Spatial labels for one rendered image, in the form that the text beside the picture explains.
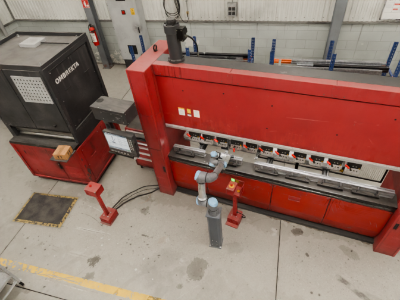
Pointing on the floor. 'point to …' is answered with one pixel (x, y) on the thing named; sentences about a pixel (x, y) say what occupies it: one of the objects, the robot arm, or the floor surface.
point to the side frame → (393, 247)
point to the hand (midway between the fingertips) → (219, 158)
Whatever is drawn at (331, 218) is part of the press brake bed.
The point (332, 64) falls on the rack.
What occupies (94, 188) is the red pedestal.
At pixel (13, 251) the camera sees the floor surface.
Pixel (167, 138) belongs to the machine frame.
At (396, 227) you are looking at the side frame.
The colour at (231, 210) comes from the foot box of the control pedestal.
